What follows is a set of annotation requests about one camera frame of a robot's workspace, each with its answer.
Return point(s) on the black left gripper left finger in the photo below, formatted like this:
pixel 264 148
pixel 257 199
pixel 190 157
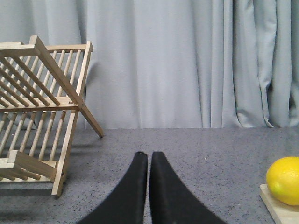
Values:
pixel 125 204

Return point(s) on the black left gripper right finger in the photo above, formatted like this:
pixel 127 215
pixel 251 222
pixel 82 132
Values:
pixel 171 202

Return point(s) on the wooden cutting board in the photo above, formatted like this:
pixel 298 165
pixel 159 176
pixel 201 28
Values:
pixel 280 212

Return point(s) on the yellow lemon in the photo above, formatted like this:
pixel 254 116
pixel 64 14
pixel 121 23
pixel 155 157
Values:
pixel 282 179

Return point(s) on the grey curtain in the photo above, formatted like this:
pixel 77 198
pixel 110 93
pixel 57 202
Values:
pixel 175 63

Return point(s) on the wooden dish rack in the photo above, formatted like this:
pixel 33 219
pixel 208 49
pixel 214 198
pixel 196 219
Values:
pixel 41 98

